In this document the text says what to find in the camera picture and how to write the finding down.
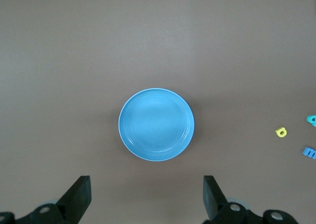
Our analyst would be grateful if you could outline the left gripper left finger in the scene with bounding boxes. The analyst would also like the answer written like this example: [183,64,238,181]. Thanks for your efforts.
[13,176,92,224]

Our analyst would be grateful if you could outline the blue plate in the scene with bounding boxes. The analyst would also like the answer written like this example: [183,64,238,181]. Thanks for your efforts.
[118,87,195,162]

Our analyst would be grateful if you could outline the blue foam letter m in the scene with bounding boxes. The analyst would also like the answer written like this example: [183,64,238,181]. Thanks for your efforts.
[302,146,316,160]

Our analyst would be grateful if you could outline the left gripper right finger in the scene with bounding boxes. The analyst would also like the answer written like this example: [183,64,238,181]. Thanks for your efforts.
[203,176,264,224]

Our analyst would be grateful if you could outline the yellow foam letter a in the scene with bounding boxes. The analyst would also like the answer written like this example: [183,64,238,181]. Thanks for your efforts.
[275,127,288,138]

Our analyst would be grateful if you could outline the brown table cover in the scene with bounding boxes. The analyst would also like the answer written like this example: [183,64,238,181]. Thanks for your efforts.
[0,0,316,224]

